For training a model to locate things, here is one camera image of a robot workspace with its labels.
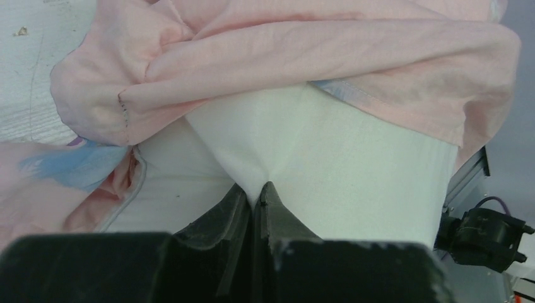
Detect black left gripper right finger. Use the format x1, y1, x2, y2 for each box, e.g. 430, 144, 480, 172
252, 182, 454, 302

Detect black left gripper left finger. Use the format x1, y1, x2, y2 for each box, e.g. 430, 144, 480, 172
1, 186, 250, 302

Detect white pillow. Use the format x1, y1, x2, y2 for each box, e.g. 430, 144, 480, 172
104, 84, 458, 247

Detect purple Elsa print pillowcase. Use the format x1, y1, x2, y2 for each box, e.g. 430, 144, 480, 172
1, 1, 521, 247

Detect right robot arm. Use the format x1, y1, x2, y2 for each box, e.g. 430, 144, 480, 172
434, 208, 534, 273

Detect aluminium table frame rail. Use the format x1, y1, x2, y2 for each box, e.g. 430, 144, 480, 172
442, 146, 491, 215

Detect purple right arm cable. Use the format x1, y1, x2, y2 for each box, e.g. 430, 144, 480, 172
474, 195, 513, 216

